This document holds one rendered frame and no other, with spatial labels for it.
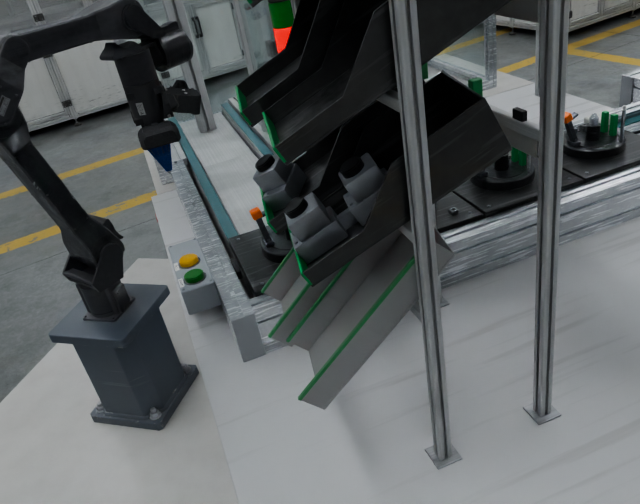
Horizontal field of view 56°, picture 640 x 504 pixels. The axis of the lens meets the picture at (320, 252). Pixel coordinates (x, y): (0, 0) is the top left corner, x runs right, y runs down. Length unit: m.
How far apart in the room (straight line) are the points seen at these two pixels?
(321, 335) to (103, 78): 5.66
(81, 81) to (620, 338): 5.79
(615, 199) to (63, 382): 1.19
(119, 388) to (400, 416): 0.46
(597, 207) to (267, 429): 0.83
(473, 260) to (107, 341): 0.71
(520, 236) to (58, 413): 0.96
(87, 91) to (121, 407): 5.47
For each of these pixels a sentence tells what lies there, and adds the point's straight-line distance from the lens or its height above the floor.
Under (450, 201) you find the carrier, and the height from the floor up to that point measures 0.97.
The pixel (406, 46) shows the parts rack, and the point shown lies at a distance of 0.60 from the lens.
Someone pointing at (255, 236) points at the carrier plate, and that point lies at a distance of 1.32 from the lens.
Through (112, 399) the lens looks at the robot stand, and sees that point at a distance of 1.11.
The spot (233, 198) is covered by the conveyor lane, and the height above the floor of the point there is 0.92.
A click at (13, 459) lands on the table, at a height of 0.86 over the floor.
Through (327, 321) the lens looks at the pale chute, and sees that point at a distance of 0.91.
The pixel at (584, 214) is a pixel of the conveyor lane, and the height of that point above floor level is 0.92.
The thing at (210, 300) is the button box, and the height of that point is 0.92.
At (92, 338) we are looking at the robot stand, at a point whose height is 1.06.
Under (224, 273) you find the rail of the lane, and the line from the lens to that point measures 1.25.
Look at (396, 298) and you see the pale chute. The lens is 0.76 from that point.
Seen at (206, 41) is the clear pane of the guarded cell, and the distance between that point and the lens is 2.45.
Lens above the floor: 1.59
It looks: 31 degrees down
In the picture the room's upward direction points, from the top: 11 degrees counter-clockwise
